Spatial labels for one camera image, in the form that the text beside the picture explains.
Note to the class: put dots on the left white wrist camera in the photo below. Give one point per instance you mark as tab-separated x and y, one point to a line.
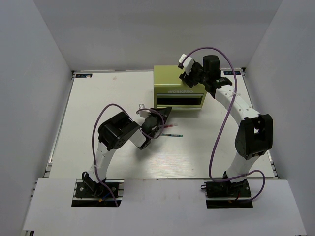
143	111

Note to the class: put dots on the left corner label sticker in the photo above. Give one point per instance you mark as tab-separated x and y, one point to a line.
88	75

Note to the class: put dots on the green refill pen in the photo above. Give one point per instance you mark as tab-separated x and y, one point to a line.
171	135

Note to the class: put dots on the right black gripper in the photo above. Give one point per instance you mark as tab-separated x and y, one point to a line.
186	79

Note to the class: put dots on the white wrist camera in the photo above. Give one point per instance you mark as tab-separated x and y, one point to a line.
143	111
186	63

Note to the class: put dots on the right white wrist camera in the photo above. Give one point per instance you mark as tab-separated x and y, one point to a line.
186	63

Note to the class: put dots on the corner label sticker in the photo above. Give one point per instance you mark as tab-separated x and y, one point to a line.
88	75
231	73

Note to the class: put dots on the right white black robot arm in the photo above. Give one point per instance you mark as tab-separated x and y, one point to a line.
255	131

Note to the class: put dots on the green metal drawer toolbox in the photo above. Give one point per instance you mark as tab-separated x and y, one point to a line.
170	91

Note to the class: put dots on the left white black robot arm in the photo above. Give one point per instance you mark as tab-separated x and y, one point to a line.
114	133

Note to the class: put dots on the right corner label sticker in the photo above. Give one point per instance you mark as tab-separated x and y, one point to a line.
231	73

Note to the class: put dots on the red refill pen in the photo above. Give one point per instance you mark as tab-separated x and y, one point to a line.
170	125

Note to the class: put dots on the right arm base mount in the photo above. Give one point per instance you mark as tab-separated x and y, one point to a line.
227	195

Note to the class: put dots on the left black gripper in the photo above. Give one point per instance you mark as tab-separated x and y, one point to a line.
164	111

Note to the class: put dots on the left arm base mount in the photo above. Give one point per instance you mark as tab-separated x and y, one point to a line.
102	198

